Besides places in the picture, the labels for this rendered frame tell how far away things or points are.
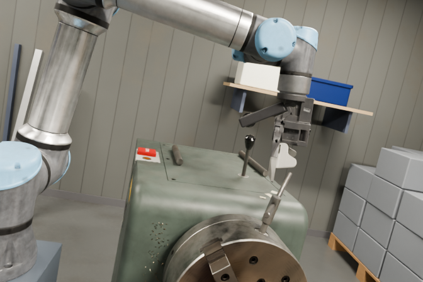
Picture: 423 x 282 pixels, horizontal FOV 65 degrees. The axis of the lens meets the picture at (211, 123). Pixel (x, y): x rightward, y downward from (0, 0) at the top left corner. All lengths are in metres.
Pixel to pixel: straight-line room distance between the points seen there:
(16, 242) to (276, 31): 0.62
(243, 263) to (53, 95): 0.54
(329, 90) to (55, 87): 2.78
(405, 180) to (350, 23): 1.77
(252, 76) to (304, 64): 2.28
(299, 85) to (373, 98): 3.42
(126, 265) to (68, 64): 0.49
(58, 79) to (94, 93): 2.86
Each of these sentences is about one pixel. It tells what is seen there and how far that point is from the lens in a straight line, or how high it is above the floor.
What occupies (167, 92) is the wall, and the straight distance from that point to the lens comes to 3.54.
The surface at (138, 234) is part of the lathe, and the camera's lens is 0.85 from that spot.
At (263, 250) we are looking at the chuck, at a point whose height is 1.22.
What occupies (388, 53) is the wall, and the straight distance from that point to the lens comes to 4.25.
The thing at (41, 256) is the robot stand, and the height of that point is 1.10.
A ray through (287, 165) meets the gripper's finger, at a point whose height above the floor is 1.39.
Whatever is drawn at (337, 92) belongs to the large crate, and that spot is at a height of 1.67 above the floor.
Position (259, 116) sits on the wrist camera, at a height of 1.48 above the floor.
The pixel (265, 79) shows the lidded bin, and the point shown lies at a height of 1.65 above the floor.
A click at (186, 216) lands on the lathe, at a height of 1.20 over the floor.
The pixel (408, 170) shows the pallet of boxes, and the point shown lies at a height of 1.15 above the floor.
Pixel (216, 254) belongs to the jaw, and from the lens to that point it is 0.72.
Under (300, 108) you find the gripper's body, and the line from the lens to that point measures 0.80.
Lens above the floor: 1.53
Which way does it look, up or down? 7 degrees down
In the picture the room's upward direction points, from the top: 12 degrees clockwise
